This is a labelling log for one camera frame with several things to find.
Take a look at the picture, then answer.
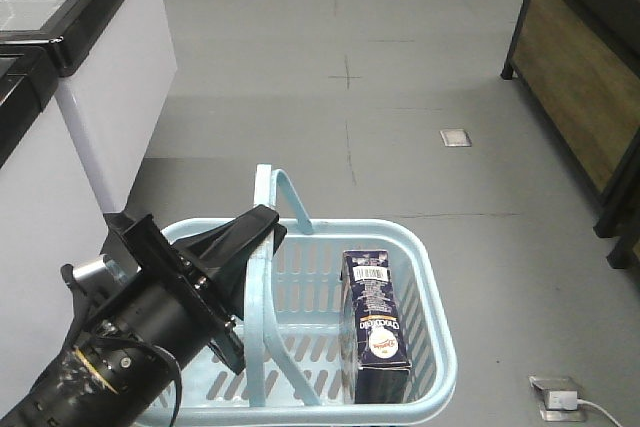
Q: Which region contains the open floor socket box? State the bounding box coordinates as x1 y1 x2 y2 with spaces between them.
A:
529 375 587 423

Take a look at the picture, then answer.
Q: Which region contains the white power cable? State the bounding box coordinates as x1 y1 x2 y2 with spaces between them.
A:
576 399 624 427

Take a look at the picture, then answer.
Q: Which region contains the small steel floor plate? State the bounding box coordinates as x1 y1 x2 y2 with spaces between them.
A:
440 129 472 148

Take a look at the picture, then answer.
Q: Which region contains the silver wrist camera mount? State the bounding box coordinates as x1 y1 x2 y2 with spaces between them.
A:
71 254 131 297

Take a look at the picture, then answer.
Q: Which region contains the dark blue cookie box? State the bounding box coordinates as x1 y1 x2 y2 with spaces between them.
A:
339 250 412 404

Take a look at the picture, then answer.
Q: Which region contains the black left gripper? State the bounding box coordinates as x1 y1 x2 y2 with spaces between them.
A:
105 205 287 374

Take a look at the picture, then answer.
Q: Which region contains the light blue plastic basket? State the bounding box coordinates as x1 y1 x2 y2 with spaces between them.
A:
138 164 457 426

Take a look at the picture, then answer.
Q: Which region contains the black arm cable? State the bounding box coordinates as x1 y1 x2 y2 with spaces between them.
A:
64 331 184 427

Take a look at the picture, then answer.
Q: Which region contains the wooden black-framed display stand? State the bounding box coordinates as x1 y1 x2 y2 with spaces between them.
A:
501 0 639 238

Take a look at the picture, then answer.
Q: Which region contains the near white chest freezer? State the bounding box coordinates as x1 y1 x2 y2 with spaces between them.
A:
1 46 107 413

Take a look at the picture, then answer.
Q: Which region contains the white power adapter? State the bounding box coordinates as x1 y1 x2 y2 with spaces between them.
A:
544 390 578 412

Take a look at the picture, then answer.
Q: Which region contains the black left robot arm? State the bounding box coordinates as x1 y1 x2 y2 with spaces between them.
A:
2 205 287 426

